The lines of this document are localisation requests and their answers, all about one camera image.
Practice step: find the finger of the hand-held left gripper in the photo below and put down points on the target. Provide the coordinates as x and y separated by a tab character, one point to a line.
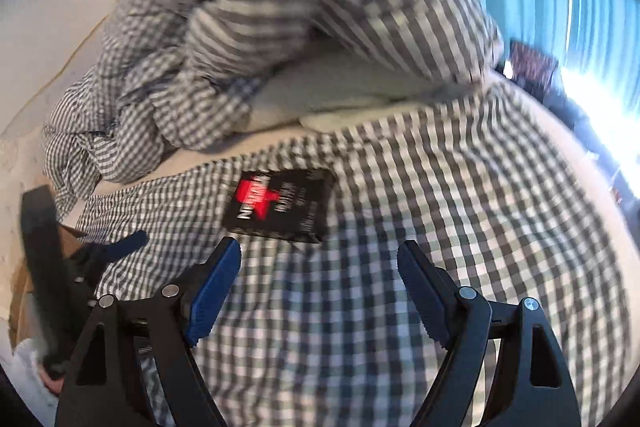
125	243

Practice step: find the dark patterned object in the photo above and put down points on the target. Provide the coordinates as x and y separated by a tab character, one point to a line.
532	62

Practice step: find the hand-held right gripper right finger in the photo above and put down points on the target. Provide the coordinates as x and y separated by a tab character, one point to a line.
420	292

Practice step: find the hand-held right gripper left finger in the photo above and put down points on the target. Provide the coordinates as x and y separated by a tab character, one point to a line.
215	292

